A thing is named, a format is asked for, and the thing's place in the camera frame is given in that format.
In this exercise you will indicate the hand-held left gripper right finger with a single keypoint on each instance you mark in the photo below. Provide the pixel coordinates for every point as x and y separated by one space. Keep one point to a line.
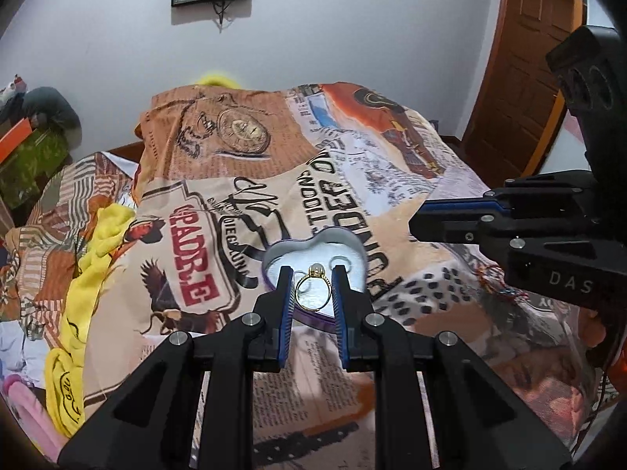
338 303

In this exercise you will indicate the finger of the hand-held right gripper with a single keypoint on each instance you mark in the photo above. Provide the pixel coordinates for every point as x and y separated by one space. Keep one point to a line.
548 188
470 230

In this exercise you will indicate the orange box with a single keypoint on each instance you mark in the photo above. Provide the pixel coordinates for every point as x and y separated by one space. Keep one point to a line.
14 139

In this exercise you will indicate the pink cloth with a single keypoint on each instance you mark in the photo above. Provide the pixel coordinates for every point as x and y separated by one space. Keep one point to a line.
32 411

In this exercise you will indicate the dark grey cloth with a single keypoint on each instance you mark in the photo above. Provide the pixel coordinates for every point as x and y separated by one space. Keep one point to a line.
54 105

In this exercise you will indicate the brown wooden door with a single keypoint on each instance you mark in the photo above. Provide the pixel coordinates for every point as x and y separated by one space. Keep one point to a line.
529 68

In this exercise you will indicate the printed blanket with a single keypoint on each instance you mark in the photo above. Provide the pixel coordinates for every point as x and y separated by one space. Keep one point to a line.
343 147

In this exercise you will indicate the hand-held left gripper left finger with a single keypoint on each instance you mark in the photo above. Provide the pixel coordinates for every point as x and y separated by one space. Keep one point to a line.
287 303

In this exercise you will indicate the green patterned box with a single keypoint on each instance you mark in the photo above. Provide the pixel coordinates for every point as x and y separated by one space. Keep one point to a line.
32 166

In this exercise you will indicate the white cloth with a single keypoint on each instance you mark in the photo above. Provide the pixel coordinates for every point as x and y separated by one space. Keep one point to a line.
12 347

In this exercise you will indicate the yellow cloth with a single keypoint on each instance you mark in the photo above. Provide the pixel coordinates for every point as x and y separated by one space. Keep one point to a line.
90 293

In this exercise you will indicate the purple heart-shaped tin box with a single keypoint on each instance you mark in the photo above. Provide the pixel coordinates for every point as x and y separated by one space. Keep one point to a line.
318 252

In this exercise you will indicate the yellow pillow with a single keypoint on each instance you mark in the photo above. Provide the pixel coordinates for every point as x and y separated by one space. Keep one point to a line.
220 80

